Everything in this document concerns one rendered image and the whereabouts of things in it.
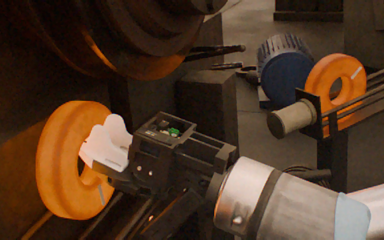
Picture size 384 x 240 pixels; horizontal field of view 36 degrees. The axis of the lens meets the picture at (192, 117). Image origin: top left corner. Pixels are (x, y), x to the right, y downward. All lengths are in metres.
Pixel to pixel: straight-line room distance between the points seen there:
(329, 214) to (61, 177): 0.31
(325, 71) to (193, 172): 0.64
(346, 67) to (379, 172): 1.26
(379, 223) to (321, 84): 0.52
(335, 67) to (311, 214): 0.68
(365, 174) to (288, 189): 1.85
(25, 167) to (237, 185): 0.29
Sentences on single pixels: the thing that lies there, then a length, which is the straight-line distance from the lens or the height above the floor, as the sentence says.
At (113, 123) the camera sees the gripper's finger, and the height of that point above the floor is 0.87.
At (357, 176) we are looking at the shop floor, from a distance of 2.49.
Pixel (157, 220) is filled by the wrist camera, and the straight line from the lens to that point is 0.75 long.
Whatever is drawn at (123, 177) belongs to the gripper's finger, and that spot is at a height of 0.83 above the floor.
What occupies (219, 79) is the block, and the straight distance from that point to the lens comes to 1.12.
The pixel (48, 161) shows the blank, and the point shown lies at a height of 0.85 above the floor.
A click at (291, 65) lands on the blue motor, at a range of 2.99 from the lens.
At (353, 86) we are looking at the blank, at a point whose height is 0.71.
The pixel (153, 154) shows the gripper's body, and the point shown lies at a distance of 0.69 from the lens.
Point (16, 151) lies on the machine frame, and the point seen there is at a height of 0.85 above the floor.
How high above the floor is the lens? 1.15
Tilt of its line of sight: 22 degrees down
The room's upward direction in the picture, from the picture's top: 5 degrees counter-clockwise
